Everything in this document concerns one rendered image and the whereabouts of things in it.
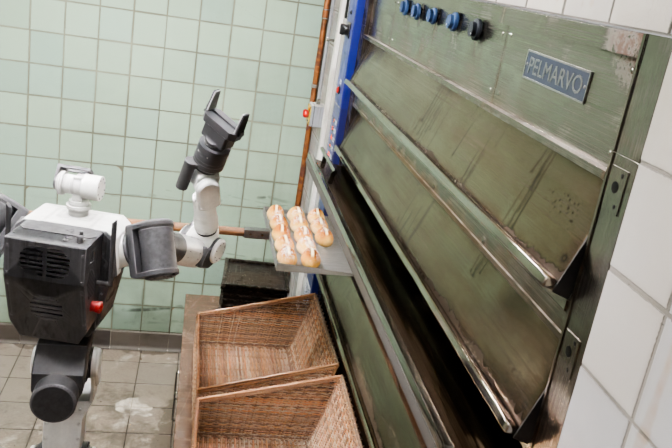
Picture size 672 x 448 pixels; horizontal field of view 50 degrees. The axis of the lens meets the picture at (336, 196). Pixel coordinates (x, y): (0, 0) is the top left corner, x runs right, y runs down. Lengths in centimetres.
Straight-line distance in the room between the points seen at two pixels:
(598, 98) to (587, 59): 8
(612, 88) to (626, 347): 38
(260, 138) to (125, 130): 67
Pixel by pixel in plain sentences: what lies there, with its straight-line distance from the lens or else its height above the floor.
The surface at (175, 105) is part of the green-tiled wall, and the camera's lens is 370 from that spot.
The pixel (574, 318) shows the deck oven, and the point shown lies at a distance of 116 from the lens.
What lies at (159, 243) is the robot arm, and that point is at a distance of 193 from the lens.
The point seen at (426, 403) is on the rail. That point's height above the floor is 143.
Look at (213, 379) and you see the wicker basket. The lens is 286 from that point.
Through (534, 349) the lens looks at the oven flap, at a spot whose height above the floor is 157.
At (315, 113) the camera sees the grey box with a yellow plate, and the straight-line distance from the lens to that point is 338.
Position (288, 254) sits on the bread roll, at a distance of 236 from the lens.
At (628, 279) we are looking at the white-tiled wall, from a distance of 104.
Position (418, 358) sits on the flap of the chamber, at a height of 140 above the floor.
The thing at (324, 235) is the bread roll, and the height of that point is 122.
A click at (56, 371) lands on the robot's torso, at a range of 205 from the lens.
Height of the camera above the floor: 212
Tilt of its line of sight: 17 degrees down
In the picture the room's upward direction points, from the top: 9 degrees clockwise
